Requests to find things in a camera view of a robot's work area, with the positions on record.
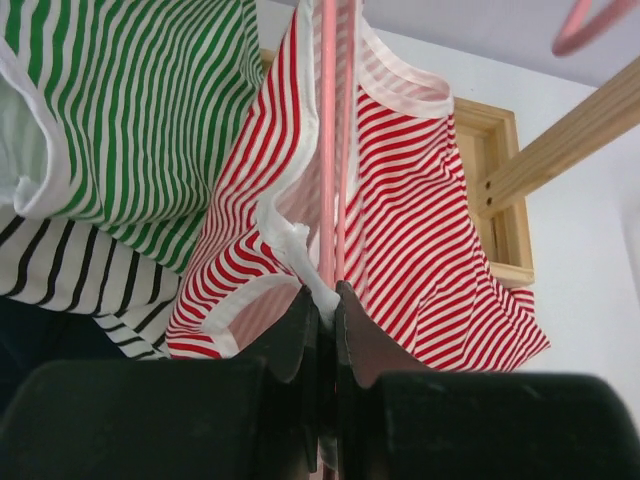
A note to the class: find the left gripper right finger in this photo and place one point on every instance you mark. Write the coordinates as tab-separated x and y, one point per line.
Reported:
397	419

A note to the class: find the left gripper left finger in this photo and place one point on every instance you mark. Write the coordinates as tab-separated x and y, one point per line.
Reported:
252	416

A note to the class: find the red striped tank top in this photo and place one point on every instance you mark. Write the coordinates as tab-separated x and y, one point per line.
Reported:
412	252

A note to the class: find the pink wire hanger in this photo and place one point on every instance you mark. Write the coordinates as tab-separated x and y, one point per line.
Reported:
580	28
336	48

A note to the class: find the black striped tank top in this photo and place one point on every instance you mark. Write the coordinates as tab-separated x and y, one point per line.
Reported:
72	267

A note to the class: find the green striped tank top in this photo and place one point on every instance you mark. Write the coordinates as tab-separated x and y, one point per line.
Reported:
121	113

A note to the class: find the wooden clothes rack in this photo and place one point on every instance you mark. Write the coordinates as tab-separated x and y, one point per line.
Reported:
500	174

